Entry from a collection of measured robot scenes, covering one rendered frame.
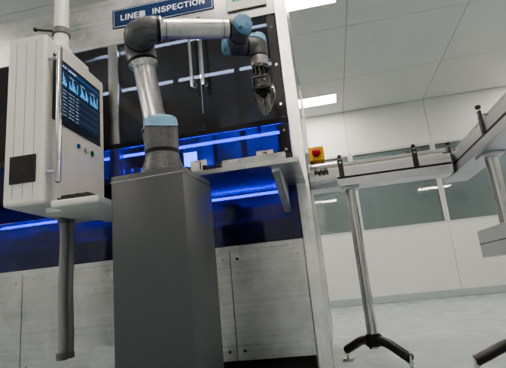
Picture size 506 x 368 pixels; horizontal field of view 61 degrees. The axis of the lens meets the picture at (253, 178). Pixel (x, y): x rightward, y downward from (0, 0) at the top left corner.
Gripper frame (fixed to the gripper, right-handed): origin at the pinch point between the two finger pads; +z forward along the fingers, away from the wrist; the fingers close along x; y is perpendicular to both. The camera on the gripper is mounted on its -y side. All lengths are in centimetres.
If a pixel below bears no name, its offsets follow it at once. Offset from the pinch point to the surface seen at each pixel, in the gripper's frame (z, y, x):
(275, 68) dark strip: -39, -36, 3
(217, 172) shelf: 23.6, 4.5, -21.5
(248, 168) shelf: 23.6, 3.5, -9.0
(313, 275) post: 67, -35, 9
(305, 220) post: 42, -35, 8
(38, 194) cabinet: 26, 20, -90
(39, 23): -94, -35, -133
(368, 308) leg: 84, -50, 32
